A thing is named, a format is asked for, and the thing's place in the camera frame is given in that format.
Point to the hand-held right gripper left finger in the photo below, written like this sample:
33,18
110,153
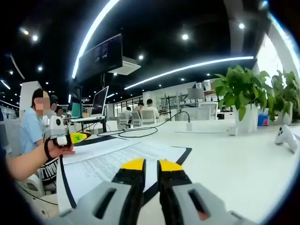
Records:
98,201

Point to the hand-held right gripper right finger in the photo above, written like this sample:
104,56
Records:
211,206

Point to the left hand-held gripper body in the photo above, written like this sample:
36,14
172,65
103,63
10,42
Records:
57,125

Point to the person's left hand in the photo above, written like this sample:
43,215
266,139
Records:
57,151

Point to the teal panel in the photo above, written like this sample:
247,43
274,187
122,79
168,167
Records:
76,110

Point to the black laptop stand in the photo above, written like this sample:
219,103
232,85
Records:
103,124

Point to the silver laptop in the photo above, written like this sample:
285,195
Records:
99,102

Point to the white mesh office chair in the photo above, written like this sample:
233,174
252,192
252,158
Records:
148,118
123,119
136,118

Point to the white plastic chair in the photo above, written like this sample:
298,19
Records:
35,186

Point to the small white cube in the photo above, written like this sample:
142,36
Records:
233,131

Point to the black hanging monitor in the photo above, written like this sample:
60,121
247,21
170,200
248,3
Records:
100,57

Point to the white charger plug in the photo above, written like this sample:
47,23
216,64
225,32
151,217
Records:
189,127

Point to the white ceiling air conditioner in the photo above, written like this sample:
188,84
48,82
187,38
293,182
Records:
126,66

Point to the blue box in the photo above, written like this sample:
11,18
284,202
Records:
263,120

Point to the curved ceiling light strip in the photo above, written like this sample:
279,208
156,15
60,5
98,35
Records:
92,30

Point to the white handheld controller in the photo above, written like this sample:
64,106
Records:
287,137

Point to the white shelving unit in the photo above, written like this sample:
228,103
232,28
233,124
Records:
180,93

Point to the grey monitor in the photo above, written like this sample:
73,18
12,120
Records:
196,93

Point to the large potted green plant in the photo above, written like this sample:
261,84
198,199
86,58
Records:
236,91

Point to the straight ceiling light strip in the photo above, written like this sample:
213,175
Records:
187,68

